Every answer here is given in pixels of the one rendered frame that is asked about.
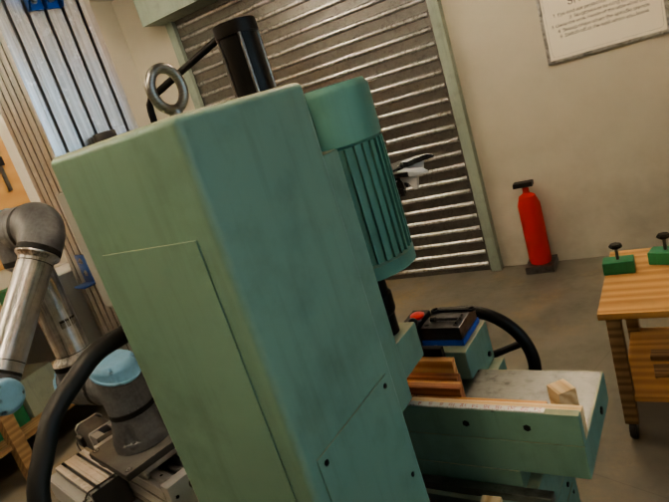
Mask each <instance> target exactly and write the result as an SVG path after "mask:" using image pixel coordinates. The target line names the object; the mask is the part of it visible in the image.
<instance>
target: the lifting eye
mask: <svg viewBox="0 0 669 502"><path fill-rule="evenodd" d="M159 74H165V75H167V76H169V77H170V78H171V79H172V80H173V82H174V83H175V85H176V87H177V90H178V100H177V102H176V103H175V104H174V105H170V104H168V103H166V102H165V101H164V100H163V99H162V98H161V97H160V96H159V94H158V92H157V90H156V86H155V80H156V78H157V76H158V75H159ZM144 87H145V91H146V94H147V96H148V98H149V100H150V101H151V103H152V104H153V105H154V106H155V107H156V108H157V109H158V110H159V111H160V112H162V113H164V114H166V115H170V116H174V115H178V114H182V113H183V111H184V110H185V108H186V106H187V104H188V99H189V93H188V88H187V85H186V82H185V80H184V78H183V77H182V75H181V74H180V73H179V72H178V71H177V70H176V69H175V68H174V67H172V66H170V65H168V64H165V63H157V64H154V65H152V66H151V67H150V68H149V69H148V70H147V72H146V74H145V78H144Z"/></svg>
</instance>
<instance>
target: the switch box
mask: <svg viewBox="0 0 669 502"><path fill-rule="evenodd" d="M58 199H59V201H60V203H61V205H62V208H63V210H64V212H65V214H66V217H67V219H68V221H69V223H70V226H71V228H72V230H73V232H74V235H75V237H76V239H77V241H78V244H79V246H80V248H81V250H82V253H83V255H84V257H85V259H86V262H87V264H88V266H89V268H90V271H91V273H92V275H93V277H94V280H95V282H96V284H97V286H98V289H99V291H100V293H101V295H102V298H103V300H104V302H105V304H106V306H107V307H112V302H111V300H110V298H109V295H108V293H107V291H106V289H105V286H104V284H103V282H102V280H101V277H100V275H99V273H98V270H97V268H96V266H95V264H94V261H93V259H92V257H91V255H90V252H89V250H88V248H87V245H86V243H85V241H84V239H83V236H82V234H81V232H80V230H79V227H78V225H77V223H76V220H75V218H74V216H73V214H72V211H71V209H70V207H69V205H68V202H67V200H66V198H65V195H64V193H63V191H62V192H59V193H58Z"/></svg>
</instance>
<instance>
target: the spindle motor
mask: <svg viewBox="0 0 669 502"><path fill-rule="evenodd" d="M304 96H305V99H306V102H307V105H308V109H309V112H310V115H311V118H312V121H313V125H314V128H315V131H316V134H317V138H318V141H319V144H320V147H321V150H322V151H326V150H331V149H337V152H338V155H339V158H340V161H341V165H342V168H343V171H344V175H345V178H346V181H347V185H348V188H349V191H350V195H351V198H352V201H353V204H354V208H355V211H356V214H357V218H358V221H359V224H360V228H361V231H362V234H363V238H364V241H365V244H366V248H367V251H368V254H369V257H370V261H371V264H372V267H373V271H374V274H375V277H376V281H377V282H378V281H381V280H384V279H386V278H388V277H391V276H393V275H395V274H397V273H399V272H400V271H402V270H404V269H405V268H406V267H408V266H409V265H410V264H411V263H412V262H413V261H414V260H415V258H416V253H415V249H414V246H413V242H412V240H411V236H410V232H409V229H408V225H407V221H406V218H405V214H404V211H403V207H402V204H401V200H400V196H399V193H398V189H397V186H396V182H395V178H394V175H393V171H392V168H391V164H390V161H389V157H388V153H387V150H386V146H385V143H384V139H383V135H382V132H381V128H380V124H379V120H378V117H377V113H376V110H375V106H374V102H373V99H372V95H371V92H370V88H369V84H368V81H367V80H366V79H365V78H364V77H363V76H360V77H356V78H352V79H348V80H345V81H342V82H339V83H335V84H332V85H329V86H326V87H323V88H320V89H316V90H313V91H310V92H307V93H304Z"/></svg>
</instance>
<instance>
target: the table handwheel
mask: <svg viewBox="0 0 669 502"><path fill-rule="evenodd" d="M475 307H476V310H475V311H476V315H477V317H478V318H479V319H481V320H485V321H487V322H490V323H492V324H495V325H496V326H498V327H500V328H502V329H503V330H505V331H506V332H507V333H508V334H510V335H511V336H512V337H513V338H514V339H515V340H516V341H515V342H513V343H511V344H509V345H506V346H504V347H502V348H499V349H496V350H494V351H493V352H494V358H497V357H499V356H501V355H503V354H506V353H508V352H511V351H514V350H516V349H519V348H522V350H523V351H524V353H525V356H526V358H527V361H528V366H529V371H541V370H542V364H541V359H540V356H539V353H538V351H537V349H536V347H535V345H534V343H533V341H532V340H531V338H530V337H529V336H528V335H527V333H526V332H525V331H524V330H523V329H522V328H521V327H520V326H519V325H518V324H516V323H515V322H514V321H512V320H511V319H509V318H508V317H506V316H505V315H503V314H501V313H499V312H496V311H494V310H491V309H488V308H484V307H479V306H475Z"/></svg>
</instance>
